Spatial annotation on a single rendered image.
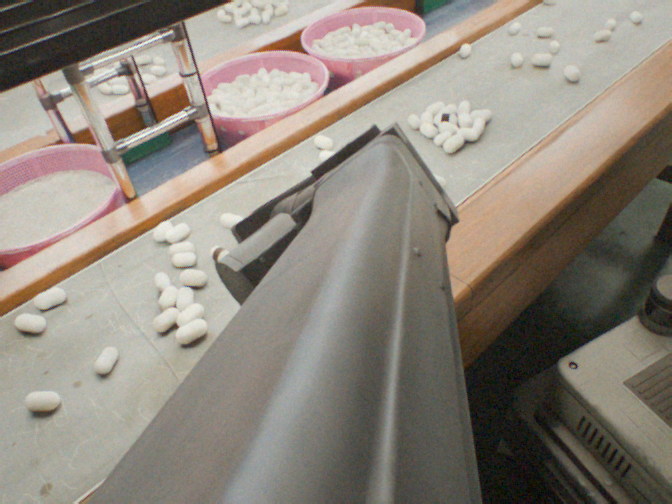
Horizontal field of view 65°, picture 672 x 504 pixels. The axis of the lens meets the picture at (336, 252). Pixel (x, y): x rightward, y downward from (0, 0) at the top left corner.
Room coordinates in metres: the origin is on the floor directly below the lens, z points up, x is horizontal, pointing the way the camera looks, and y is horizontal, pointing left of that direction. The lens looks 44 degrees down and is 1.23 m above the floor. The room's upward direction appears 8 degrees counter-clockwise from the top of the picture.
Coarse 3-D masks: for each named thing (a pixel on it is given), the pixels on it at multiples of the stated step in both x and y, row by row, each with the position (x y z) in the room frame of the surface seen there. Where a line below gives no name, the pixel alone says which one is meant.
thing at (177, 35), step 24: (120, 48) 0.70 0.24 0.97; (144, 48) 0.72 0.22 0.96; (72, 72) 0.65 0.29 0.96; (192, 72) 0.75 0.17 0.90; (192, 96) 0.74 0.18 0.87; (96, 120) 0.65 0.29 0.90; (168, 120) 0.72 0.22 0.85; (120, 144) 0.67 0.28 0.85; (216, 144) 0.75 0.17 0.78; (120, 168) 0.66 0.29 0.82; (120, 192) 0.66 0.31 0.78
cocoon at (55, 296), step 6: (54, 288) 0.49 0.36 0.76; (42, 294) 0.48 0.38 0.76; (48, 294) 0.48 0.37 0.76; (54, 294) 0.48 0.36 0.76; (60, 294) 0.48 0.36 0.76; (36, 300) 0.47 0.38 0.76; (42, 300) 0.47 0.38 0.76; (48, 300) 0.47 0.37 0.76; (54, 300) 0.47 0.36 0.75; (60, 300) 0.48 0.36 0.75; (36, 306) 0.47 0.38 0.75; (42, 306) 0.47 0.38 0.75; (48, 306) 0.47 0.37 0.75
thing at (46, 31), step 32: (0, 0) 0.49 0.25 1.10; (32, 0) 0.50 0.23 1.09; (64, 0) 0.51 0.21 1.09; (96, 0) 0.52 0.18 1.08; (128, 0) 0.53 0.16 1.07; (160, 0) 0.55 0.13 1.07; (192, 0) 0.56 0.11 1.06; (224, 0) 0.58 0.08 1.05; (0, 32) 0.47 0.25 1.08; (32, 32) 0.48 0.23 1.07; (64, 32) 0.49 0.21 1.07; (96, 32) 0.50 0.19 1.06; (128, 32) 0.51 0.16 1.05; (0, 64) 0.45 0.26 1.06; (32, 64) 0.46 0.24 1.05; (64, 64) 0.47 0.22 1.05
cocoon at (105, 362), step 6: (108, 348) 0.38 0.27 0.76; (114, 348) 0.38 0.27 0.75; (102, 354) 0.37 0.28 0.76; (108, 354) 0.37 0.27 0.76; (114, 354) 0.38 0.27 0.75; (102, 360) 0.37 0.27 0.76; (108, 360) 0.37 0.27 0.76; (114, 360) 0.37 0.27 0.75; (96, 366) 0.36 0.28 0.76; (102, 366) 0.36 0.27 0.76; (108, 366) 0.36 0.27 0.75; (102, 372) 0.36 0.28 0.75
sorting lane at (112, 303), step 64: (576, 0) 1.22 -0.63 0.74; (640, 0) 1.17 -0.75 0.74; (448, 64) 0.99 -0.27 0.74; (512, 64) 0.96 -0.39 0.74; (576, 64) 0.92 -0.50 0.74; (384, 128) 0.79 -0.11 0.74; (512, 128) 0.74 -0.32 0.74; (256, 192) 0.66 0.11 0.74; (448, 192) 0.60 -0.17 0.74; (128, 256) 0.55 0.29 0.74; (0, 320) 0.46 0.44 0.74; (64, 320) 0.45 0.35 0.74; (128, 320) 0.44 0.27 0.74; (0, 384) 0.37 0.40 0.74; (64, 384) 0.35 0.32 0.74; (128, 384) 0.34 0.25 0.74; (0, 448) 0.29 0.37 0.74; (64, 448) 0.28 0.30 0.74; (128, 448) 0.27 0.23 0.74
